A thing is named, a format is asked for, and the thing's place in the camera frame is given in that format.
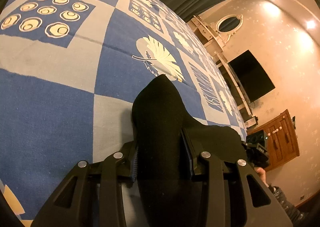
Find brown wooden cabinet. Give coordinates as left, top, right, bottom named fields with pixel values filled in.
left=248, top=109, right=300, bottom=172

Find patterned grey sleeve forearm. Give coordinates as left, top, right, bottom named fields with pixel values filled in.
left=268, top=185, right=308, bottom=227

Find white oval mirror dresser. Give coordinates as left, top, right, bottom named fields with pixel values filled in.
left=187, top=14, right=243, bottom=52

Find person's hand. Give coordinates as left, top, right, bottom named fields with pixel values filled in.
left=254, top=167, right=269, bottom=187

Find white long tv shelf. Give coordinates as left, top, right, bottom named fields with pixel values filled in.
left=213, top=53, right=258, bottom=131

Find black pants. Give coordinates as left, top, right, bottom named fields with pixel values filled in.
left=132, top=75, right=247, bottom=226

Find blue patterned bedsheet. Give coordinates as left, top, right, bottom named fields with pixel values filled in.
left=1, top=0, right=246, bottom=226

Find black wall television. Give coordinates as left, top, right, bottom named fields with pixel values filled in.
left=228, top=50, right=275, bottom=102

